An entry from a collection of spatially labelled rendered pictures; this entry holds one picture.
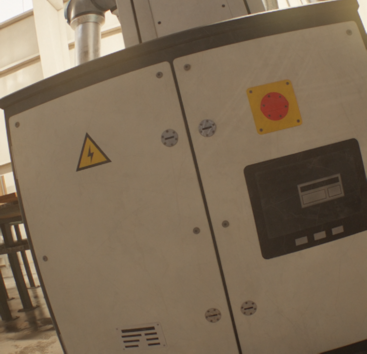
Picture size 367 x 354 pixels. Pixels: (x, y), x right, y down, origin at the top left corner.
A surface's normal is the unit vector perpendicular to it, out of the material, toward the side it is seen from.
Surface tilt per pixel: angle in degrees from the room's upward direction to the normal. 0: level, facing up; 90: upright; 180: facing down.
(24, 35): 87
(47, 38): 99
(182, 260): 90
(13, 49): 91
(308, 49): 90
